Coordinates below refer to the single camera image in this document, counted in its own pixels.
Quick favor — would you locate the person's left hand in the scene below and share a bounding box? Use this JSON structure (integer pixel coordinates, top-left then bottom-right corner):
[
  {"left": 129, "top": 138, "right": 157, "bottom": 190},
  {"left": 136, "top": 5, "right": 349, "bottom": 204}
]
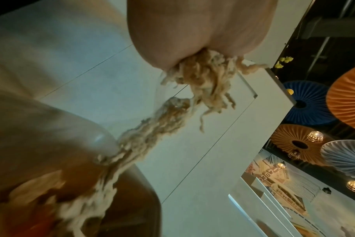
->
[{"left": 127, "top": 0, "right": 280, "bottom": 70}]

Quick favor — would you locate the bunch of pale shredded strands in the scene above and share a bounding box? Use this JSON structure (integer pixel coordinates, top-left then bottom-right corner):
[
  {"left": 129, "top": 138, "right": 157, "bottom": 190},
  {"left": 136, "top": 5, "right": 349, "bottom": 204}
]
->
[{"left": 7, "top": 48, "right": 269, "bottom": 237}]

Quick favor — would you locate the yellow flower bunch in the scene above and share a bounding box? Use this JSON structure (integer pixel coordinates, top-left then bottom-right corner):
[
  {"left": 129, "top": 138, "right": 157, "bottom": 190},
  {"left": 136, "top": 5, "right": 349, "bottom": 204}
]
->
[{"left": 274, "top": 56, "right": 294, "bottom": 69}]

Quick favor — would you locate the blue pleated fan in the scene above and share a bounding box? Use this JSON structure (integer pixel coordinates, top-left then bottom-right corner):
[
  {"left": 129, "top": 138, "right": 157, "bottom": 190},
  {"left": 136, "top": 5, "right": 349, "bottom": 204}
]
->
[{"left": 281, "top": 80, "right": 340, "bottom": 125}]

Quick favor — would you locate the small orange pleated fan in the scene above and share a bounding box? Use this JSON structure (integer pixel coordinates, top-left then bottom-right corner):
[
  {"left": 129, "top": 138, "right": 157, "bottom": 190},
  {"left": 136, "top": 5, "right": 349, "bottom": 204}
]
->
[{"left": 270, "top": 123, "right": 339, "bottom": 166}]

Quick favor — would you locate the large orange pleated fan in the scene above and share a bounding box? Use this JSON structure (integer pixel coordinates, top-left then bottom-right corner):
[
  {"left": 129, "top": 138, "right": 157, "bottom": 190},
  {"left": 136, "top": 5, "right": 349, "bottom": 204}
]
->
[{"left": 325, "top": 62, "right": 355, "bottom": 127}]

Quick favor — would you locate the white pleated fan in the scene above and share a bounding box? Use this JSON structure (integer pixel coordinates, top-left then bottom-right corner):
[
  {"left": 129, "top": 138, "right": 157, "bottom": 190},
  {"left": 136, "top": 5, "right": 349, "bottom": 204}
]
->
[{"left": 320, "top": 140, "right": 355, "bottom": 182}]

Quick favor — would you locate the painted wall mural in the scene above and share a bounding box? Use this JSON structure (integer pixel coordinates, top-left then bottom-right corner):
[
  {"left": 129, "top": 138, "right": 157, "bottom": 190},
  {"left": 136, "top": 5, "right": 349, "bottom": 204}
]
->
[{"left": 241, "top": 149, "right": 355, "bottom": 237}]

